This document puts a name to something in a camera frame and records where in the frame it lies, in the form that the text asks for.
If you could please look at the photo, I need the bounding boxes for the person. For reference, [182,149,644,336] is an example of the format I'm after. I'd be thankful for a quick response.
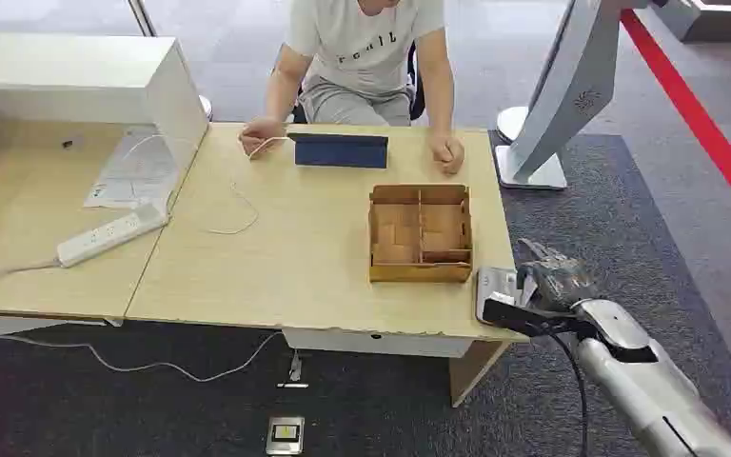
[238,0,466,176]

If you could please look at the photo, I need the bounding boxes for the white floor cable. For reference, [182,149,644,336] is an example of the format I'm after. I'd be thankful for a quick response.
[0,330,286,385]

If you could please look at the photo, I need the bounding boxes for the thin white tablet cable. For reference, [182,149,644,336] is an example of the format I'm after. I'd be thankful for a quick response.
[206,134,292,236]

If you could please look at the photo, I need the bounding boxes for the white power strip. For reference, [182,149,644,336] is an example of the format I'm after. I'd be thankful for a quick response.
[55,202,170,270]

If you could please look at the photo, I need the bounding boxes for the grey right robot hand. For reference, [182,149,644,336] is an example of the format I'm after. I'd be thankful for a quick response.
[516,238,602,314]

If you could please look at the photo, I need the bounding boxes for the wooden compartment box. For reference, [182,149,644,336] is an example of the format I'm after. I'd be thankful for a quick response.
[367,183,475,285]

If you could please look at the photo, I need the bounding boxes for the grey kiosk stand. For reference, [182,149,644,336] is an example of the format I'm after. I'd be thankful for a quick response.
[494,0,702,191]

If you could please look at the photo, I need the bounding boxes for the person's right hand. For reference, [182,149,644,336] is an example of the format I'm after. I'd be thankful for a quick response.
[238,117,287,158]

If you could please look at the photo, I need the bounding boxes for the person's hand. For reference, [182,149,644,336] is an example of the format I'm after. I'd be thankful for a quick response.
[238,117,287,158]
[427,130,466,176]

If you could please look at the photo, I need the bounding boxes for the metal stanchion pole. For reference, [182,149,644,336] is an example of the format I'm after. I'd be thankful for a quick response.
[126,0,159,38]

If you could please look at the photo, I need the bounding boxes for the person's left hand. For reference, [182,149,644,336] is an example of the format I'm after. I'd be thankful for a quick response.
[427,130,466,176]

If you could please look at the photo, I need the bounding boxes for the small white floor plug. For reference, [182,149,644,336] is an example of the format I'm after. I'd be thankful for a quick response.
[276,349,310,390]

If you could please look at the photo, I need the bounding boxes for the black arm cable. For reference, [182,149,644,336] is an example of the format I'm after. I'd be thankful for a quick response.
[483,299,594,457]

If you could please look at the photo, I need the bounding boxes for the printed paper sheet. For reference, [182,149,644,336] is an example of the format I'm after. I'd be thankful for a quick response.
[84,129,182,210]

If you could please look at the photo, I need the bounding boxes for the white power strip cord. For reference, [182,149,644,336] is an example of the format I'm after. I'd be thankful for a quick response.
[0,258,64,292]

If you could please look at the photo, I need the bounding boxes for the pale wooden side desk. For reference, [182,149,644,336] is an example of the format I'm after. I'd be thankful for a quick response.
[0,119,210,328]

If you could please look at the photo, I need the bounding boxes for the white desk shelf unit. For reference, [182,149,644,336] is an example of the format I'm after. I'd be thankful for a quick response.
[0,33,210,212]

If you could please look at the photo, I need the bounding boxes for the metal floor socket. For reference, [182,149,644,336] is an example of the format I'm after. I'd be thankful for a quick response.
[265,415,306,457]

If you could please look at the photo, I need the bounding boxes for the dark blue tablet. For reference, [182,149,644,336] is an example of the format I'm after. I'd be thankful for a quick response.
[286,131,390,170]

